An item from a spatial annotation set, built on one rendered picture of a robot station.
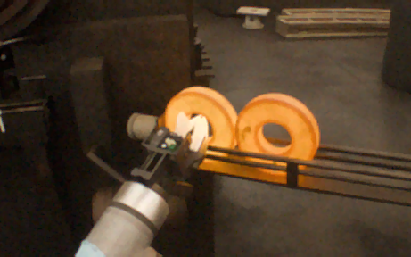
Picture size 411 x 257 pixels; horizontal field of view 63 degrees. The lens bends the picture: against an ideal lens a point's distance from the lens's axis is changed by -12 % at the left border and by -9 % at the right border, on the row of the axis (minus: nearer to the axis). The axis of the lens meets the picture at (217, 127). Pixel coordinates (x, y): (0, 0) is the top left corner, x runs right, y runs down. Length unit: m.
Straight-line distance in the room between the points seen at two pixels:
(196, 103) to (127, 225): 0.28
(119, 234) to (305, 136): 0.35
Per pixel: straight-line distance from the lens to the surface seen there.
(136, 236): 0.56
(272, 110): 0.65
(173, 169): 0.64
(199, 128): 0.69
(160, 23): 0.91
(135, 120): 0.82
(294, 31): 4.09
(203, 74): 2.56
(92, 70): 0.84
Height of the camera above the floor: 1.07
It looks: 29 degrees down
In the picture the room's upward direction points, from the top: straight up
